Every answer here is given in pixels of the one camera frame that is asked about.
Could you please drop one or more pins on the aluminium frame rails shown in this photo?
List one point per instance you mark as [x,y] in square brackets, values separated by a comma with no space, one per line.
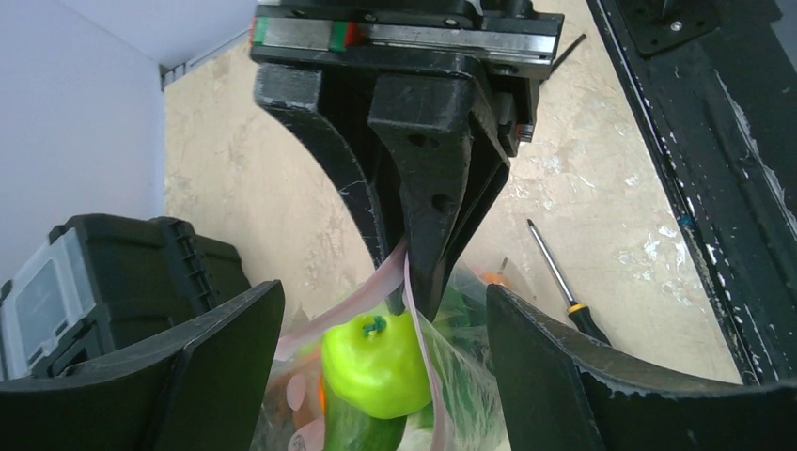
[169,76]

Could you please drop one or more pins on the black plastic toolbox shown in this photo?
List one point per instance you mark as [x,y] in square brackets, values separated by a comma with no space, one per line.
[101,283]

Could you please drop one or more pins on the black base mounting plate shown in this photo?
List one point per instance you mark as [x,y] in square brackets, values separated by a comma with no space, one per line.
[712,86]

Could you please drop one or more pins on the green leafy vegetable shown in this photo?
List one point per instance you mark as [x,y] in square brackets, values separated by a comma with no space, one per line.
[459,349]

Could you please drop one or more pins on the orange black pliers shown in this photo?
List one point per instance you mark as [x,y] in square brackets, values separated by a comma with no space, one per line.
[567,52]

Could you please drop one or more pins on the green apple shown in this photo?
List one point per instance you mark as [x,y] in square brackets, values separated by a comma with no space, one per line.
[375,363]

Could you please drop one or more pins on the clear zip top bag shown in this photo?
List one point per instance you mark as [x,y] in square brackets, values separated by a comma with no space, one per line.
[292,411]

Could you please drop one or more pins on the black yellow screwdriver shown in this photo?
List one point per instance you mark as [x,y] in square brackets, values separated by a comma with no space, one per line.
[578,313]

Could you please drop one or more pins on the green cucumber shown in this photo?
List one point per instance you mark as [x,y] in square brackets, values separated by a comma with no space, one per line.
[346,428]

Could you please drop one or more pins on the orange green mango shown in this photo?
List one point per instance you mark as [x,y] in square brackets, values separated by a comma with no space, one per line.
[494,278]

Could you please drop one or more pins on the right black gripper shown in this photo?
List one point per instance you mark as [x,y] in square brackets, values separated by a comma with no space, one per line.
[446,165]

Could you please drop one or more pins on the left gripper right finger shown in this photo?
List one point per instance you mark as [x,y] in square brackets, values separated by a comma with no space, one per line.
[563,390]

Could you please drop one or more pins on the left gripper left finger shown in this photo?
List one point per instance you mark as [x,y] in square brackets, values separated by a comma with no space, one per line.
[196,386]

